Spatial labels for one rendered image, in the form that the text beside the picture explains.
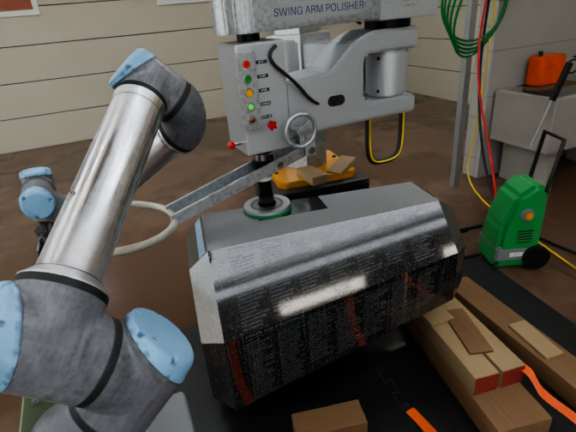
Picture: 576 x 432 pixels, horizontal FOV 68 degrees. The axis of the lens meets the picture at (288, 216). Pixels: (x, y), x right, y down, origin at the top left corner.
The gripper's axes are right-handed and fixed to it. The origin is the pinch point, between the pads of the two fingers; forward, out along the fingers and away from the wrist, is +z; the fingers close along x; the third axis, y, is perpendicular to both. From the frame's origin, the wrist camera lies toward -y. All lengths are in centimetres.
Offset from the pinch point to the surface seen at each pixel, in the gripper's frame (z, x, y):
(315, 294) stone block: 18, 59, 72
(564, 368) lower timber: 66, 131, 161
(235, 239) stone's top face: 2, 52, 37
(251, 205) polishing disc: -1, 76, 26
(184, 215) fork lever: -6.5, 44.3, 17.6
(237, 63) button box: -64, 64, 33
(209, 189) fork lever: -11, 62, 14
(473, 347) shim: 56, 109, 125
